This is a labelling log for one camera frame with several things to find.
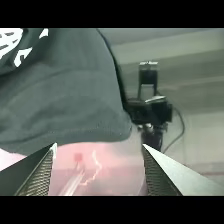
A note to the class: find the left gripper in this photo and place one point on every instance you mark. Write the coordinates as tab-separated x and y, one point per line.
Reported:
150	111

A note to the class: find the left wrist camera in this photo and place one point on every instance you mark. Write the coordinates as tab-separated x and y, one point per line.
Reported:
148	76

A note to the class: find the black printed T-shirt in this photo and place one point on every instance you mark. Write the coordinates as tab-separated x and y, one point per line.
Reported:
63	90

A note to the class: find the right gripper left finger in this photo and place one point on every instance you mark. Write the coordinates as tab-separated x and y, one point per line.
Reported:
31	175

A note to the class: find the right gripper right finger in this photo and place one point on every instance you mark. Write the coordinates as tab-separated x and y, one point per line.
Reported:
170	176

